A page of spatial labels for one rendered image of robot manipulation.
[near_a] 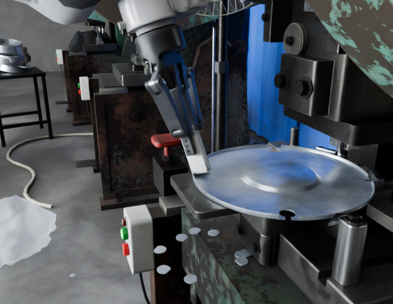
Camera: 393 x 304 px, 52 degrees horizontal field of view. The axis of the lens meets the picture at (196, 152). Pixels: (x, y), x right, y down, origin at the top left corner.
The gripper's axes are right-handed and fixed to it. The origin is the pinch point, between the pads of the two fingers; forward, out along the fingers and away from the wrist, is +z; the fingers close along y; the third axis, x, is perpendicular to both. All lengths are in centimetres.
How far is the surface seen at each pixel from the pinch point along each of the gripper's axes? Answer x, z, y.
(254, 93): -79, 24, -270
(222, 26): -21, -23, -84
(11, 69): -231, -52, -174
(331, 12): 28.5, -14.1, 29.1
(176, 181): -2.8, 3.2, 3.8
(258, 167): 7.9, 6.1, -5.4
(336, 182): 19.7, 10.8, -6.0
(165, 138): -17.7, 0.2, -20.3
